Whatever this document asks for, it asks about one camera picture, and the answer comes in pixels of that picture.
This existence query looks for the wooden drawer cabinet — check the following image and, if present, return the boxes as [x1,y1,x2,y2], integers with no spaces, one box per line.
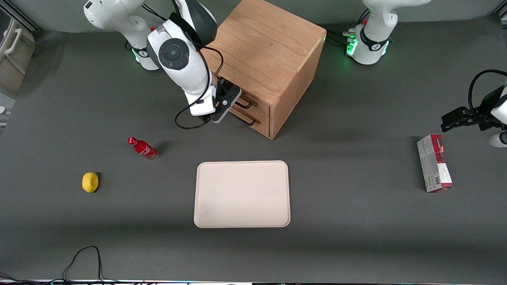
[202,0,327,140]

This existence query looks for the red plaid carton box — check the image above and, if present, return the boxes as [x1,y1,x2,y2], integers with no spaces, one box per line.
[417,134,454,193]

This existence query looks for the red cola bottle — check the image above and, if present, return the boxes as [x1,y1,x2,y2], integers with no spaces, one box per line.
[127,137,159,161]

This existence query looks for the cream plastic tray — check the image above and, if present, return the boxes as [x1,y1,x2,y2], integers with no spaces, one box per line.
[194,160,291,228]

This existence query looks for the yellow lemon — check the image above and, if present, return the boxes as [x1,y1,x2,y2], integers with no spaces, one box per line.
[82,172,99,193]

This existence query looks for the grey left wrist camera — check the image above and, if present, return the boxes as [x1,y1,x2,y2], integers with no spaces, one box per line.
[488,132,507,148]

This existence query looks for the black left wrist camera cable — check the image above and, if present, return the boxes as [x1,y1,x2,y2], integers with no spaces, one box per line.
[469,69,507,115]

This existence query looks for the black right arm base cables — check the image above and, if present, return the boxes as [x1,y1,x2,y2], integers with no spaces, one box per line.
[141,3,169,22]

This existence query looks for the black arm base cables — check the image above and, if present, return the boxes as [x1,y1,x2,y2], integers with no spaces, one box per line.
[141,3,169,22]
[325,8,371,46]

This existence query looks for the black left arm base cables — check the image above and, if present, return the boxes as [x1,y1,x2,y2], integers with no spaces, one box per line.
[325,8,371,46]

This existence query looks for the black cable on table edge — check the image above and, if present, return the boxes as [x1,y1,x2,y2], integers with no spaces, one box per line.
[61,245,119,285]

